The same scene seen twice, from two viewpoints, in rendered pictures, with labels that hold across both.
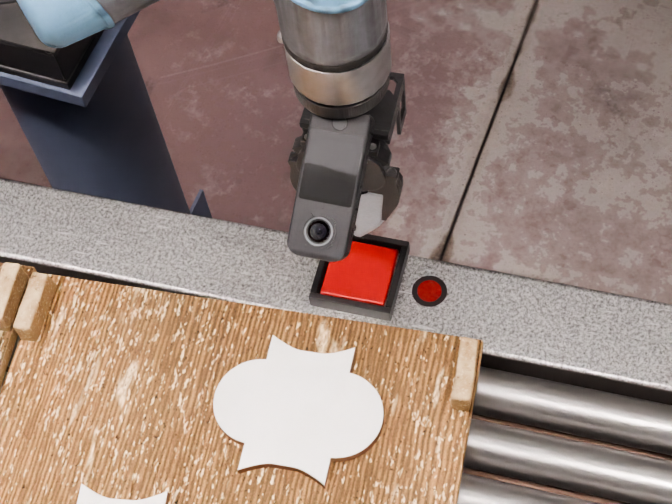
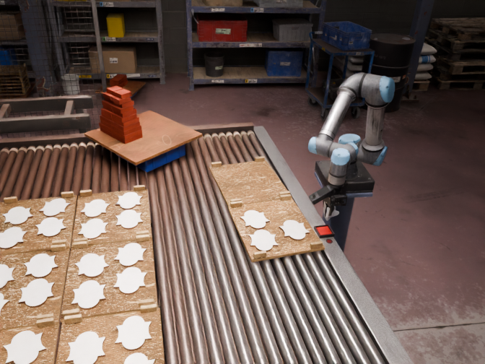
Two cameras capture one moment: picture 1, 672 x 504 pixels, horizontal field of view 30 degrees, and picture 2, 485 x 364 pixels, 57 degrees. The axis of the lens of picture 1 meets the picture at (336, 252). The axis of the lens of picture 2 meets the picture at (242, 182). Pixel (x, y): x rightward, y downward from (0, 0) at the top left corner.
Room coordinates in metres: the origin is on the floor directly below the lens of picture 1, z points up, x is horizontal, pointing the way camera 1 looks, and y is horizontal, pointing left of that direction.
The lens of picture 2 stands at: (-0.79, -1.11, 2.24)
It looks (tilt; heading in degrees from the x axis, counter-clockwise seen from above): 32 degrees down; 52
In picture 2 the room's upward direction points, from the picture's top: 2 degrees clockwise
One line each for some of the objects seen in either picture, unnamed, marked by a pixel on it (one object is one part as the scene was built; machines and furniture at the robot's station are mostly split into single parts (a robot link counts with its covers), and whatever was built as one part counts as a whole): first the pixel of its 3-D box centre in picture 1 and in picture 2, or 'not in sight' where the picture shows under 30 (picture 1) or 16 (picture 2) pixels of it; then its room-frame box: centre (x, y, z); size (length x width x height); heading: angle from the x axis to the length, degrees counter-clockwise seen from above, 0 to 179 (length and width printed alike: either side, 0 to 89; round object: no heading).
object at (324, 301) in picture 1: (359, 273); (324, 231); (0.56, -0.02, 0.92); 0.08 x 0.08 x 0.02; 67
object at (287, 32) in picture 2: not in sight; (291, 29); (3.59, 3.60, 0.76); 0.50 x 0.36 x 0.24; 157
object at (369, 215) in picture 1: (374, 191); (333, 214); (0.57, -0.04, 1.04); 0.06 x 0.03 x 0.09; 158
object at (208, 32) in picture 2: not in sight; (221, 27); (2.75, 4.09, 0.78); 0.66 x 0.45 x 0.28; 151
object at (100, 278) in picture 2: not in sight; (110, 273); (-0.40, 0.26, 0.94); 0.41 x 0.35 x 0.04; 66
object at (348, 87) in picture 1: (333, 51); (336, 177); (0.57, -0.02, 1.22); 0.08 x 0.08 x 0.05
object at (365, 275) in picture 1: (359, 274); (324, 231); (0.56, -0.02, 0.92); 0.06 x 0.06 x 0.01; 67
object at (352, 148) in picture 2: not in sight; (343, 152); (0.66, 0.03, 1.30); 0.11 x 0.11 x 0.08; 22
